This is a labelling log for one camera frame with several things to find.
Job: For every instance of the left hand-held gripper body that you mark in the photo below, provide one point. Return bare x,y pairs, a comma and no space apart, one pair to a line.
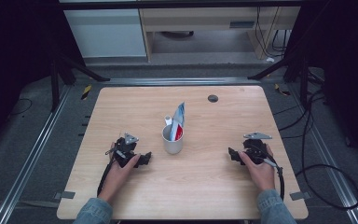
125,148

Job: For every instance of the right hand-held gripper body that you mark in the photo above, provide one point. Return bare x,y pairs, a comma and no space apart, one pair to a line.
255,149

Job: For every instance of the white cup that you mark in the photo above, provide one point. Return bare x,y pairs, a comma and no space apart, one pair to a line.
172,146

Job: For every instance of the blue red toothpaste tube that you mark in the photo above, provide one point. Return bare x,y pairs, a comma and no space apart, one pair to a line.
177,123

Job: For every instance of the person's right hand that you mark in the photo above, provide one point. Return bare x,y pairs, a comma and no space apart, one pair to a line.
261,175

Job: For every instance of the person's left hand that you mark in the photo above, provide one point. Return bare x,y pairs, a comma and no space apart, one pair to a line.
117,179

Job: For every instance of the yellow black tape strip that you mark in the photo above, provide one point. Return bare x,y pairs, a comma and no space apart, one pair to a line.
281,90
86,92

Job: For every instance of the grey tape piece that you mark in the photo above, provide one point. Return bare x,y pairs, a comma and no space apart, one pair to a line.
300,196
65,195

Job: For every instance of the black metal stand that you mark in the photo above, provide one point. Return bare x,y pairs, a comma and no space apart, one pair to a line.
55,84
304,81

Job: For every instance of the white cabinet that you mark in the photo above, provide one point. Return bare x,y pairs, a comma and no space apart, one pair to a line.
105,32

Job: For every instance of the light wooden desk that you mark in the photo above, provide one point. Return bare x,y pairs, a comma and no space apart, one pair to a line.
192,18

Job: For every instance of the aluminium floor rail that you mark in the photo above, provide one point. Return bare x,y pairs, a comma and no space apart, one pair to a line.
180,81
329,161
28,161

